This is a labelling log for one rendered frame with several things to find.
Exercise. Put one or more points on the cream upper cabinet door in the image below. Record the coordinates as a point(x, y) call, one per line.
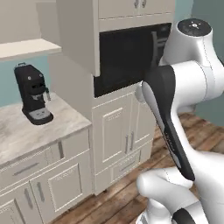
point(118, 8)
point(157, 5)

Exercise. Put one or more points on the narrow cream drawer front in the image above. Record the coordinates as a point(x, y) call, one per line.
point(75, 143)

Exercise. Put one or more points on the cream base cabinet door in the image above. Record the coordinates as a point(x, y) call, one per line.
point(17, 208)
point(62, 185)

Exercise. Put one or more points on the cream tall cabinet drawer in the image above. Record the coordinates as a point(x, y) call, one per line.
point(124, 167)

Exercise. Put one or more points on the black coffee machine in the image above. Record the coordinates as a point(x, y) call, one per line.
point(33, 93)

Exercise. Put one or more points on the cream counter drawer front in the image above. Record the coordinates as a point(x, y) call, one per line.
point(24, 170)

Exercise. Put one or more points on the cream tall cabinet door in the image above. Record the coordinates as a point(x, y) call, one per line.
point(112, 131)
point(143, 122)

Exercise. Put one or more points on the black built-in oven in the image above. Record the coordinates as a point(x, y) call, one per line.
point(124, 58)

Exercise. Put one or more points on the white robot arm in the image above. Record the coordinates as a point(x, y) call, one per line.
point(201, 87)

